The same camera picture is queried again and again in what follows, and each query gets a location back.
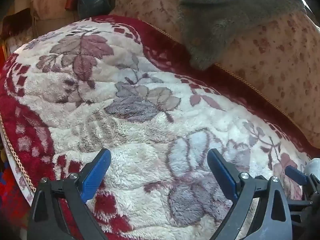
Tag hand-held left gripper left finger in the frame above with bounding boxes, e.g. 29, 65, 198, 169
27, 148, 112, 240

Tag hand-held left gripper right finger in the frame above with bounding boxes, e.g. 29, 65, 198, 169
207, 148, 293, 240

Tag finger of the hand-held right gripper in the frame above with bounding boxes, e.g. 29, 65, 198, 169
284, 165, 320, 201

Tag light grey pants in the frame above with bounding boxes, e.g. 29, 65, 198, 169
303, 158, 320, 178

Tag red white floral plush blanket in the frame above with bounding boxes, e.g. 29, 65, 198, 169
0, 15, 320, 240

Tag beige floral sofa cover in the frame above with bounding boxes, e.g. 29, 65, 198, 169
30, 0, 320, 149

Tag grey fluffy cloth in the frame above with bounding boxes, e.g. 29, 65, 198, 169
178, 0, 307, 71

